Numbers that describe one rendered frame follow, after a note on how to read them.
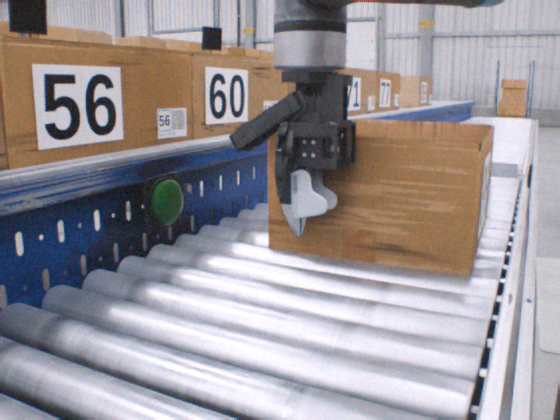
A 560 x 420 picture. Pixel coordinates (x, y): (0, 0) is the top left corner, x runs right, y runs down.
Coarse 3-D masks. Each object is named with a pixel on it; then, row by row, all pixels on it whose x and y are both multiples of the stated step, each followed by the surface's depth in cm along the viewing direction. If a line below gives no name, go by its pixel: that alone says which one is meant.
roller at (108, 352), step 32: (0, 320) 55; (32, 320) 53; (64, 320) 53; (64, 352) 50; (96, 352) 48; (128, 352) 47; (160, 352) 47; (160, 384) 44; (192, 384) 43; (224, 384) 42; (256, 384) 42; (288, 384) 42; (256, 416) 40; (288, 416) 39; (320, 416) 38; (352, 416) 38; (384, 416) 37; (416, 416) 37
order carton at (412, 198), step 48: (384, 144) 67; (432, 144) 64; (480, 144) 62; (336, 192) 71; (384, 192) 68; (432, 192) 65; (480, 192) 67; (288, 240) 76; (336, 240) 72; (384, 240) 69; (432, 240) 67
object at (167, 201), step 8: (160, 184) 78; (168, 184) 79; (176, 184) 81; (160, 192) 77; (168, 192) 79; (176, 192) 81; (152, 200) 77; (160, 200) 77; (168, 200) 79; (176, 200) 81; (152, 208) 77; (160, 208) 78; (168, 208) 79; (176, 208) 81; (160, 216) 78; (168, 216) 79; (176, 216) 81; (168, 224) 80
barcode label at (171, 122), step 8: (160, 112) 87; (168, 112) 88; (176, 112) 90; (184, 112) 92; (160, 120) 87; (168, 120) 89; (176, 120) 91; (184, 120) 93; (160, 128) 87; (168, 128) 89; (176, 128) 91; (184, 128) 93; (160, 136) 87; (168, 136) 89; (176, 136) 91
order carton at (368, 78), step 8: (344, 72) 164; (352, 72) 171; (360, 72) 178; (368, 72) 186; (376, 72) 194; (360, 80) 179; (368, 80) 186; (376, 80) 195; (368, 88) 187; (360, 104) 181; (352, 112) 175; (360, 112) 182; (368, 112) 190
